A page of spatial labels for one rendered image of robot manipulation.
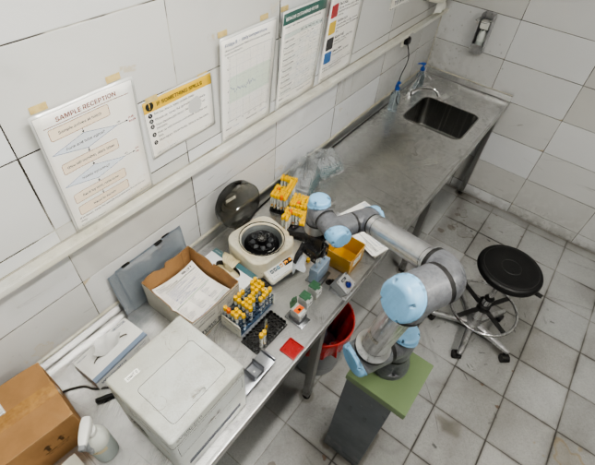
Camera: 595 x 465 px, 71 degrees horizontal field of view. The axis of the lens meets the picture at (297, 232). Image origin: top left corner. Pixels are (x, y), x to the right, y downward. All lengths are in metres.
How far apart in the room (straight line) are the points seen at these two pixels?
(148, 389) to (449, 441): 1.77
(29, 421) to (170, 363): 0.42
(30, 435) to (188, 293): 0.66
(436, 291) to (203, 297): 0.96
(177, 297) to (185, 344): 0.42
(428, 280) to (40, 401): 1.16
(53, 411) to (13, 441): 0.11
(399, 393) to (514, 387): 1.40
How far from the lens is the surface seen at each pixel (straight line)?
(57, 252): 1.44
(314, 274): 1.75
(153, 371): 1.32
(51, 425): 1.48
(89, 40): 1.26
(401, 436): 2.55
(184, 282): 1.76
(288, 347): 1.65
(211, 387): 1.27
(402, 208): 2.23
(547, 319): 3.32
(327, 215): 1.35
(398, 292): 1.04
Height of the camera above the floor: 2.34
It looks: 47 degrees down
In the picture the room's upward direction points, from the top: 5 degrees clockwise
